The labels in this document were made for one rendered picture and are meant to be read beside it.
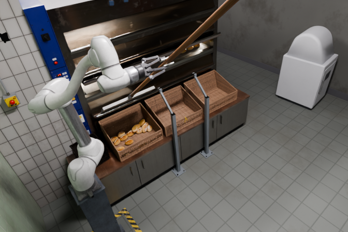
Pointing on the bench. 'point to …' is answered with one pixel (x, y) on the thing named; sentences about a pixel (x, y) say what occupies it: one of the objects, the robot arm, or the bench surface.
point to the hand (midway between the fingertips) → (167, 61)
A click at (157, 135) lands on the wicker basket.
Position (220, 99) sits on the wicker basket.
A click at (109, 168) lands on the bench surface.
